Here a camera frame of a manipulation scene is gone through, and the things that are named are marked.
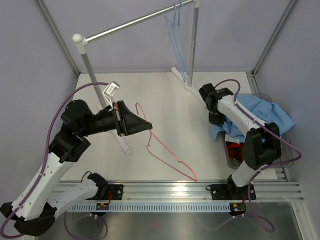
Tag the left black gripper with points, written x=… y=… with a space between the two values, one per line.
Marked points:
x=126 y=122

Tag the pink wire hanger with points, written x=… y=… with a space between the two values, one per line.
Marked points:
x=157 y=165

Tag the blue wire hanger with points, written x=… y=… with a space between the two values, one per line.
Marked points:
x=178 y=41
x=168 y=22

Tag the black white plaid shirt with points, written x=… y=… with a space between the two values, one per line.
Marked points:
x=231 y=139

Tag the red black plaid shirt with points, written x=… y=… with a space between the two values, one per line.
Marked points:
x=235 y=151

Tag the light blue shirt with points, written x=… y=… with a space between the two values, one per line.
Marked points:
x=267 y=111

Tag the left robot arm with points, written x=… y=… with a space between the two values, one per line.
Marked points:
x=35 y=210

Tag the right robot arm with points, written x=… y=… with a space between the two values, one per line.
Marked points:
x=261 y=148

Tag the white silver clothes rack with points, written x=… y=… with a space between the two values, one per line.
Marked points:
x=142 y=26

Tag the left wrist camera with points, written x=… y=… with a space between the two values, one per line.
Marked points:
x=110 y=91

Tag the light blue cable duct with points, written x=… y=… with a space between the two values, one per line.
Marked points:
x=149 y=207

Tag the aluminium mounting rail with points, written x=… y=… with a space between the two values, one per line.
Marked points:
x=199 y=192

